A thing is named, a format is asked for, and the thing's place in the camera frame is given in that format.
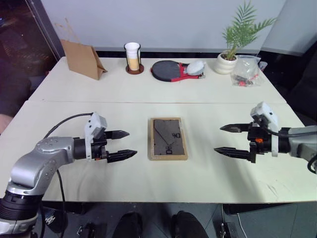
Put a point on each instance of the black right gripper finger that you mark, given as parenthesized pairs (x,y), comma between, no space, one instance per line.
(236,128)
(235,152)

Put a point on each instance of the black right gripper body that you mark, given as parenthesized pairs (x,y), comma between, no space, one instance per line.
(260,141)

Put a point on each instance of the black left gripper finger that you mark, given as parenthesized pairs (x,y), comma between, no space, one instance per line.
(121,155)
(117,135)

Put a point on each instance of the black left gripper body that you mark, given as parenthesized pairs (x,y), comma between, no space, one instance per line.
(99,148)

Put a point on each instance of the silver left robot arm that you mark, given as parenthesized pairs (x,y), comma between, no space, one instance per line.
(37,158)

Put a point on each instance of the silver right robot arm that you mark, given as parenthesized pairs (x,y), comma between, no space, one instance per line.
(301,143)

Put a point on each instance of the clear plastic bag with parts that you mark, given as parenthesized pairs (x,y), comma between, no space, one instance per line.
(246,73)

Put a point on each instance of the white ribbed plant pot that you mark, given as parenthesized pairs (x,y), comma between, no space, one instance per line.
(225,65)

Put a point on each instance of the dark rounded shape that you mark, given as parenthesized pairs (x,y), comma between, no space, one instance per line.
(189,224)
(130,225)

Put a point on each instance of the white cup in holder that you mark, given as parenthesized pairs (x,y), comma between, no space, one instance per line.
(133,59)

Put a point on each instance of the black device under table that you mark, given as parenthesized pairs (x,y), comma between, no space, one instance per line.
(227,230)

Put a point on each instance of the black and red table tennis paddle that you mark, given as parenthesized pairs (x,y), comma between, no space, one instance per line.
(164,70)

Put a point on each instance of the brown paper bag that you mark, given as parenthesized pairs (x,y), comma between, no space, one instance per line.
(81,60)

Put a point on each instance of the black box under table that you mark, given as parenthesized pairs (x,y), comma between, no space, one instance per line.
(86,231)

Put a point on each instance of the green fern plant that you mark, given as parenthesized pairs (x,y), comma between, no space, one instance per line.
(244,27)

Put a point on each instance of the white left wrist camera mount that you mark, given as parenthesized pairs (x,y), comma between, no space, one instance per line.
(97,122)

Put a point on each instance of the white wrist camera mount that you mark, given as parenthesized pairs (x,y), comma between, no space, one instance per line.
(265,111)
(97,122)

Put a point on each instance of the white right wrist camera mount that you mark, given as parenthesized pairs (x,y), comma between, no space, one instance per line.
(265,111)

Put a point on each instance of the wooden framed dark board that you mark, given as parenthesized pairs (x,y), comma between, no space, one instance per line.
(168,140)

